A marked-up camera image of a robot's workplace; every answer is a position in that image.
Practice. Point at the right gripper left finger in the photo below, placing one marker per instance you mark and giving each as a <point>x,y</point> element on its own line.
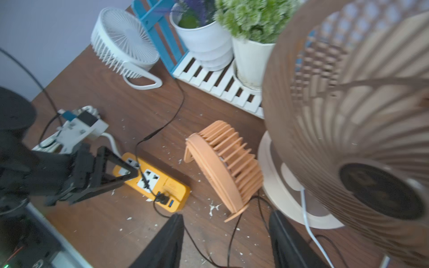
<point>164,250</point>

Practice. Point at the small orange fan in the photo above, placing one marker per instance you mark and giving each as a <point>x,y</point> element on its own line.
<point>229,166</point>

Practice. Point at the lavender plant white pot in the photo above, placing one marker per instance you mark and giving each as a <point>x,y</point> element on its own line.
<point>206,40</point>

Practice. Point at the yellow power strip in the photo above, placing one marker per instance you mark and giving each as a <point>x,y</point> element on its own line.
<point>151,181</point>

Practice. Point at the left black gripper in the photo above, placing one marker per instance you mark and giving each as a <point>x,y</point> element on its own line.
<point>75,177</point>

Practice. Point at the large beige desk fan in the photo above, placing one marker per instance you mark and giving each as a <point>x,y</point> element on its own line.
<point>346,104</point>

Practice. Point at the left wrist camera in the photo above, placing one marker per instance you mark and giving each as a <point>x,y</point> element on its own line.
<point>80,124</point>

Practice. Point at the small white fan left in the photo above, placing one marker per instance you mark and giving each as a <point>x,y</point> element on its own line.
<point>121,43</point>

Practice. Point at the blue white slatted shelf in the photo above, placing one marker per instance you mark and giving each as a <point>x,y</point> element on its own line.
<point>179,62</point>

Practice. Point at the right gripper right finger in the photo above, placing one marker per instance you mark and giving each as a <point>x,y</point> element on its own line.
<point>290,250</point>

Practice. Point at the green plant white pot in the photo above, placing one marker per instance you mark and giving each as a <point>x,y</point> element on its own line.
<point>255,26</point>

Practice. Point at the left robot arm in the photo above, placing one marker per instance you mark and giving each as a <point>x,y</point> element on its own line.
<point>36,248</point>

